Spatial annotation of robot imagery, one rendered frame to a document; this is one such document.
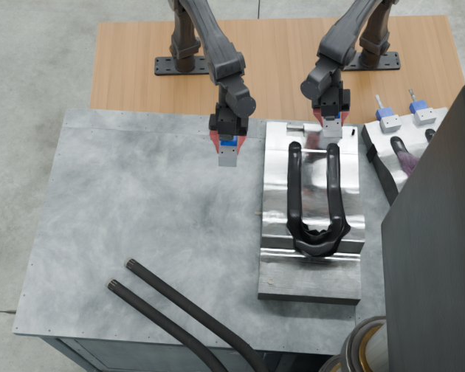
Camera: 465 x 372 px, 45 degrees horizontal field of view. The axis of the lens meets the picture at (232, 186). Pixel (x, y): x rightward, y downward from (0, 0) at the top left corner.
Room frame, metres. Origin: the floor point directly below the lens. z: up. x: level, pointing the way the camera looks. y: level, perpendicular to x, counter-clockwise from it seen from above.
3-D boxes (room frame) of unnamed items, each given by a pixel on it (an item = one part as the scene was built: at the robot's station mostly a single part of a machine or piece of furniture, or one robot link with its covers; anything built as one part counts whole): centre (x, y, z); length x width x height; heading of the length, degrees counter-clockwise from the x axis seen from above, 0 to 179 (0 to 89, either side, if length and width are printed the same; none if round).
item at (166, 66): (1.18, 0.15, 0.84); 0.20 x 0.07 x 0.08; 92
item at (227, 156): (0.81, 0.01, 0.93); 0.13 x 0.05 x 0.05; 176
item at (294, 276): (0.65, -0.21, 0.87); 0.50 x 0.26 x 0.14; 176
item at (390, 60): (1.20, -0.45, 0.84); 0.20 x 0.07 x 0.08; 92
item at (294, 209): (0.66, -0.22, 0.92); 0.35 x 0.16 x 0.09; 176
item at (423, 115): (0.98, -0.56, 0.86); 0.13 x 0.05 x 0.05; 13
